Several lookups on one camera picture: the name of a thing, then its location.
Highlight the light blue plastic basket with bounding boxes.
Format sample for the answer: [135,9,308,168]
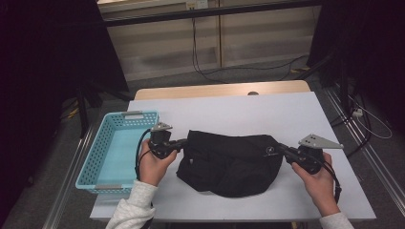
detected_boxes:
[75,110,160,195]

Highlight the light wooden cabinet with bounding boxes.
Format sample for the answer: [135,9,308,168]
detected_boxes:
[96,0,323,82]

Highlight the black pants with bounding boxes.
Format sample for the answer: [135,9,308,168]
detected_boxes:
[176,129,285,198]

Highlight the white table sheet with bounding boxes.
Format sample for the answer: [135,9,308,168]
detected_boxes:
[90,91,377,222]

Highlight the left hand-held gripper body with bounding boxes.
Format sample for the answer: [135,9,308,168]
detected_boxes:
[148,122,180,160]

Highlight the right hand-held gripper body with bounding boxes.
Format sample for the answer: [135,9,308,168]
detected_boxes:
[288,134,345,175]

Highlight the black curtain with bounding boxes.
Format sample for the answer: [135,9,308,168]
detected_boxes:
[307,0,405,135]
[0,0,130,223]

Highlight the white wall socket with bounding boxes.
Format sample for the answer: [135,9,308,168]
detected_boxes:
[185,0,209,10]

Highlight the black floor cable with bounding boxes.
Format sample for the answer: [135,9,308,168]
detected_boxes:
[329,92,372,158]

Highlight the black horizontal bar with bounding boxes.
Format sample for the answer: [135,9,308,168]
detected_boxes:
[103,0,323,28]

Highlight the black hanging cable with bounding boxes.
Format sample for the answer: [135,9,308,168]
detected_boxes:
[190,17,309,84]

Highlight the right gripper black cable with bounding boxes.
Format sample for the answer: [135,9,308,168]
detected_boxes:
[321,160,343,204]

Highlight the person's left hand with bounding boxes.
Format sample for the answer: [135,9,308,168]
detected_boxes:
[139,138,178,188]

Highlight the white floor cable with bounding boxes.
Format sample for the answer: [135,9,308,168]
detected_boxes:
[347,94,394,140]

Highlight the aluminium floor rail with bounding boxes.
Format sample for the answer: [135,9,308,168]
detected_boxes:
[42,125,96,229]
[324,87,405,218]

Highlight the wooden table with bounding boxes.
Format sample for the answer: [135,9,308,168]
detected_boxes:
[133,79,312,101]

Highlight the person's right hand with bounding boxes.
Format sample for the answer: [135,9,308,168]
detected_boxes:
[291,153,341,218]

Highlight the black tripod stand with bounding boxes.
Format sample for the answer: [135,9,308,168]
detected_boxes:
[299,52,352,109]
[75,80,135,139]

